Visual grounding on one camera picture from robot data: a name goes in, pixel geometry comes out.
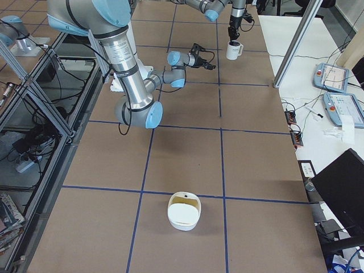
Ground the cream lidded container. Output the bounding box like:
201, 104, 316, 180
167, 191, 201, 231

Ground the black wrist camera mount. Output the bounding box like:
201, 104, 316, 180
189, 43, 206, 56

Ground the white ribbed HOME mug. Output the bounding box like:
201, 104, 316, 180
226, 40, 244, 60

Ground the aluminium frame post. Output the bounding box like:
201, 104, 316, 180
272, 0, 322, 88

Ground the orange connector board far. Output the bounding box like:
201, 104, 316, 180
284, 110, 296, 125

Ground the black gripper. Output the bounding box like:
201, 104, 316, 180
228, 7, 245, 41
193, 55, 216, 70

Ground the teach pendant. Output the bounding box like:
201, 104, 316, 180
313, 63, 349, 93
323, 92, 363, 129

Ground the orange connector board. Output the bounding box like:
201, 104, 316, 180
284, 110, 296, 125
289, 129, 303, 148

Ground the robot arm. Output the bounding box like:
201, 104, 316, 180
172, 0, 254, 42
47, 1, 215, 129

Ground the upper teach pendant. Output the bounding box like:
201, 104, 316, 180
313, 63, 349, 93

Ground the lower teach pendant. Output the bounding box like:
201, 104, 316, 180
323, 92, 363, 129

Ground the stack of magazines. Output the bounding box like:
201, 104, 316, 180
1, 192, 25, 253

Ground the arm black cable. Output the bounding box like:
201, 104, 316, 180
118, 49, 217, 136
240, 8, 257, 32

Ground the black laptop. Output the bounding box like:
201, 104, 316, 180
312, 148, 363, 236

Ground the white power strip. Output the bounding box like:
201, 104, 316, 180
15, 159, 36, 173

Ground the orange connector board near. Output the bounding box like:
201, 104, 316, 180
289, 129, 303, 148

